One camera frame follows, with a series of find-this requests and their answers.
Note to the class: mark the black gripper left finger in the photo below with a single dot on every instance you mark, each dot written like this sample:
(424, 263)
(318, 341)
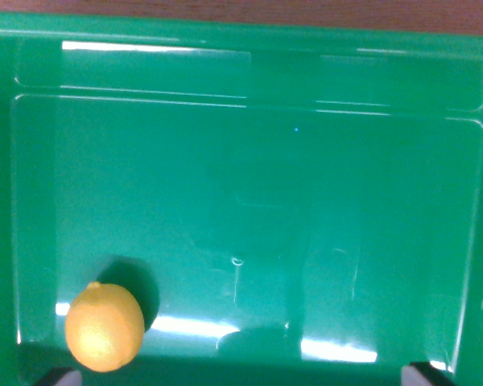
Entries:
(60, 379)

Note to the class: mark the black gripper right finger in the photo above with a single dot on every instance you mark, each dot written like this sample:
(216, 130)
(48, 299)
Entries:
(420, 376)

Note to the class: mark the yellow lemon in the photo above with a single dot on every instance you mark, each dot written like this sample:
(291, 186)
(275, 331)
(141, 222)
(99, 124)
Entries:
(104, 327)

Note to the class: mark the green plastic bin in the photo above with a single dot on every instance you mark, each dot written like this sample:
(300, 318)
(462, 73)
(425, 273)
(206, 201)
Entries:
(265, 181)

